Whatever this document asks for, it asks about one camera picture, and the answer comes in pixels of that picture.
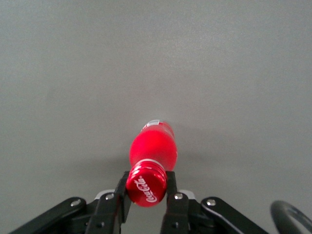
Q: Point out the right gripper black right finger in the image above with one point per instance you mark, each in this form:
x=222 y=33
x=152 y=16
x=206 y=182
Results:
x=178 y=212

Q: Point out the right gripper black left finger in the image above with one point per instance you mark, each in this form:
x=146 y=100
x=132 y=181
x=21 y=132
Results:
x=107 y=212

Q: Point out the red coke bottle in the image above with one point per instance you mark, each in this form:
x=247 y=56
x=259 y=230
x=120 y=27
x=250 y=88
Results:
x=151 y=151

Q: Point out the gray table mat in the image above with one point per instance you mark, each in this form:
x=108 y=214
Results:
x=73 y=73

